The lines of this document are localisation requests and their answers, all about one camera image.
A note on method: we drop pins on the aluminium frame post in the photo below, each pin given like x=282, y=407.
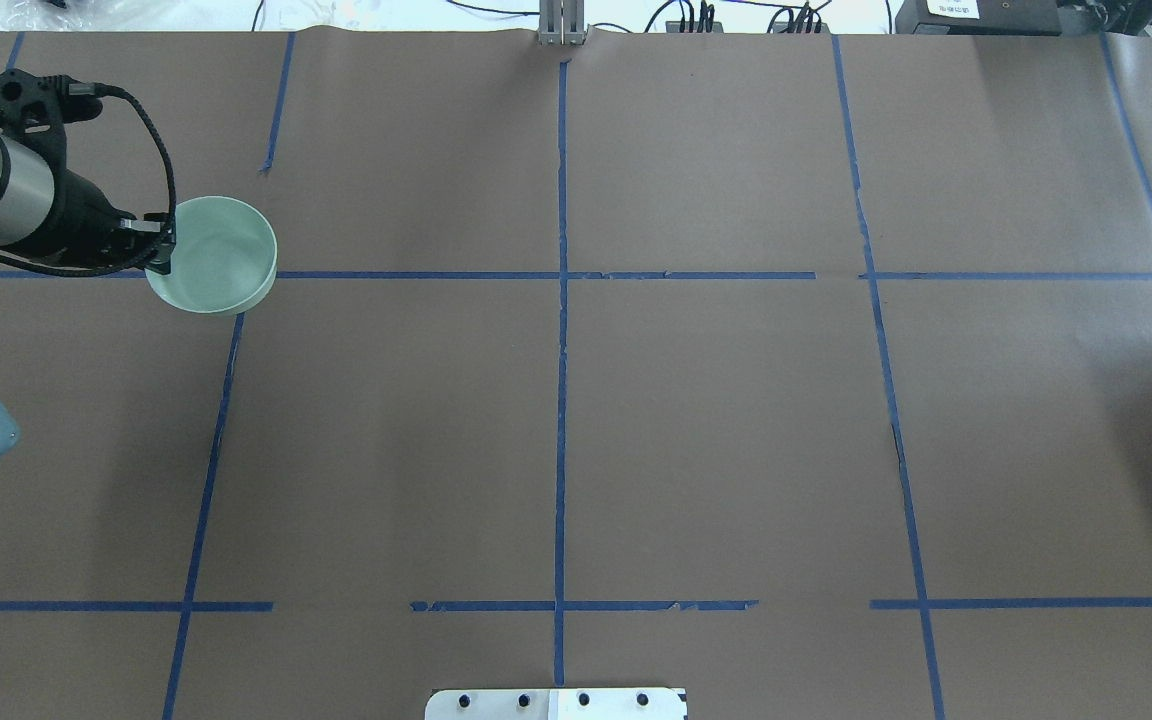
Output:
x=562, y=23

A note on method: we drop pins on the black computer box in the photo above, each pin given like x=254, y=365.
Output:
x=1005, y=18

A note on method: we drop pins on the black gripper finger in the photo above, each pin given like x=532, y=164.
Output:
x=161, y=237

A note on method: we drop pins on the mint green bowl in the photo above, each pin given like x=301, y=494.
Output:
x=224, y=261

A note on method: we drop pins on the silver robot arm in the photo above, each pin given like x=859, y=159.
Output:
x=54, y=222

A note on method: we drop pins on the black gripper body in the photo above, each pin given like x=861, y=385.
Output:
x=79, y=217

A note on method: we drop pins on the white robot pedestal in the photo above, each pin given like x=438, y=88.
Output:
x=559, y=703

